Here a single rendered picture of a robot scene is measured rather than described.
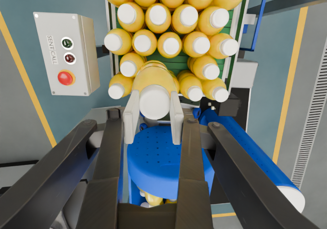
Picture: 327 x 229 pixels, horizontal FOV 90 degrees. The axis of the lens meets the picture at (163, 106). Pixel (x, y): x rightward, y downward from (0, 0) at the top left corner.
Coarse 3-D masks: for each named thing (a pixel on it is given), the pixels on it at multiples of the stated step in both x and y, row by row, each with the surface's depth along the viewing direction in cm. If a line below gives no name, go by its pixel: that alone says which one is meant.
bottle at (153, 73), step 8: (144, 64) 34; (152, 64) 29; (160, 64) 31; (144, 72) 24; (152, 72) 23; (160, 72) 24; (168, 72) 26; (136, 80) 24; (144, 80) 22; (152, 80) 22; (160, 80) 22; (168, 80) 23; (136, 88) 23; (144, 88) 21; (168, 88) 22
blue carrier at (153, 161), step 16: (160, 128) 62; (128, 144) 52; (144, 144) 52; (160, 144) 53; (128, 160) 47; (144, 160) 45; (160, 160) 46; (176, 160) 46; (208, 160) 46; (128, 176) 52; (144, 176) 42; (160, 176) 40; (176, 176) 41; (208, 176) 44; (160, 192) 42; (176, 192) 41
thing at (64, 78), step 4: (60, 72) 41; (64, 72) 41; (60, 76) 42; (64, 76) 42; (68, 76) 42; (60, 80) 42; (64, 80) 42; (68, 80) 42; (72, 80) 42; (64, 84) 42; (68, 84) 43
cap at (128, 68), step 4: (124, 64) 41; (128, 64) 42; (132, 64) 42; (120, 68) 42; (124, 68) 42; (128, 68) 42; (132, 68) 42; (124, 72) 42; (128, 72) 42; (132, 72) 42; (128, 76) 43
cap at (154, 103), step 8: (152, 88) 20; (160, 88) 20; (144, 96) 19; (152, 96) 19; (160, 96) 19; (168, 96) 20; (144, 104) 20; (152, 104) 20; (160, 104) 20; (168, 104) 20; (144, 112) 20; (152, 112) 20; (160, 112) 20
